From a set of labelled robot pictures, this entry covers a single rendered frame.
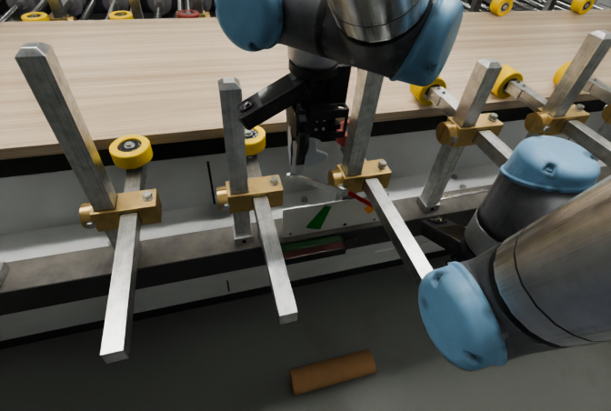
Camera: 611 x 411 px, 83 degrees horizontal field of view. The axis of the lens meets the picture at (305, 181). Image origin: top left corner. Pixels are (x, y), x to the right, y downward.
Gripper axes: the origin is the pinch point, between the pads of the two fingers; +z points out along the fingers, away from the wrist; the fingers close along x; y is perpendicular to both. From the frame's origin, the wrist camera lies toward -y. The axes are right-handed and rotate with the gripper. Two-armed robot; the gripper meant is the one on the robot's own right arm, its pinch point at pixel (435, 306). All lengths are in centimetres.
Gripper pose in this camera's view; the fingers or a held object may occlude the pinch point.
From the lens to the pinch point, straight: 67.0
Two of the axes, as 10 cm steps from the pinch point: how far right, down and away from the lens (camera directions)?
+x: 9.6, -1.3, 2.3
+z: -0.7, 7.3, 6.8
